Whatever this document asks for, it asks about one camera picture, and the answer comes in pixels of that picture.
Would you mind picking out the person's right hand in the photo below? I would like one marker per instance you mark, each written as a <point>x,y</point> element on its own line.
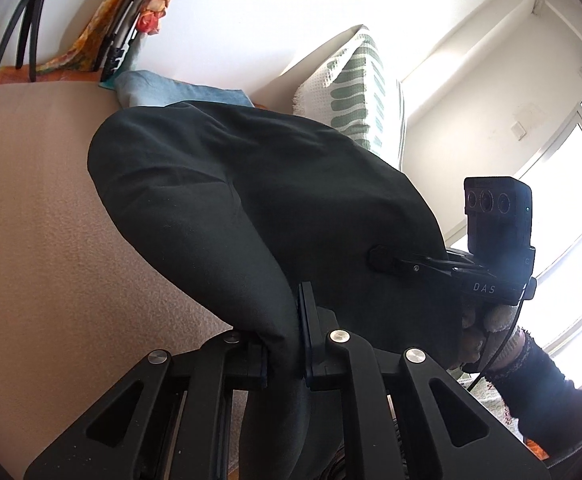
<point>496,325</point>

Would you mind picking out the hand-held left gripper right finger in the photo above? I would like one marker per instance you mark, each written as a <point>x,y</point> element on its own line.
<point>307,345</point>

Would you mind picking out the black folded stand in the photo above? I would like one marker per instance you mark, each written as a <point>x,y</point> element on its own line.
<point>118,30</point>

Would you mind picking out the white green patterned pillow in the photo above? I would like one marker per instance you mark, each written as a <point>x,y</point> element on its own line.
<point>356,85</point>

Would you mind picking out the orange floral cloth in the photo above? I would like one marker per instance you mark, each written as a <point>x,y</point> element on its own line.
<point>91,25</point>

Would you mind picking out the white wall switch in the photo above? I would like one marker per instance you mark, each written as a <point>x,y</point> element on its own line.
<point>519,130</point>

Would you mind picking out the black pants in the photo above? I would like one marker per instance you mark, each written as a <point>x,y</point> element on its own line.
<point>221,200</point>

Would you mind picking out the black tripod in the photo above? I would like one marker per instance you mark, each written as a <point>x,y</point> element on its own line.
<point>26,15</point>

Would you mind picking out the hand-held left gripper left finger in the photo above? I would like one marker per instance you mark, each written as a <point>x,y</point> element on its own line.
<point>256,366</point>

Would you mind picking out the person's right forearm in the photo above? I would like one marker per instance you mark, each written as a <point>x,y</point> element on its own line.
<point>546,400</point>

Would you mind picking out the beige bed blanket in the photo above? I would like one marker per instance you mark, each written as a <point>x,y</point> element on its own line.
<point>46,210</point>

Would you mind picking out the white framed window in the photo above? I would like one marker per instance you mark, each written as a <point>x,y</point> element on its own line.
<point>571,185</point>

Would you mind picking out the light blue cloth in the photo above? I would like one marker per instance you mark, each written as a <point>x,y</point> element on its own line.
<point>171,91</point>

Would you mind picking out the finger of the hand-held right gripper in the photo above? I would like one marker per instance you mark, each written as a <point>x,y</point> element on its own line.
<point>411,265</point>

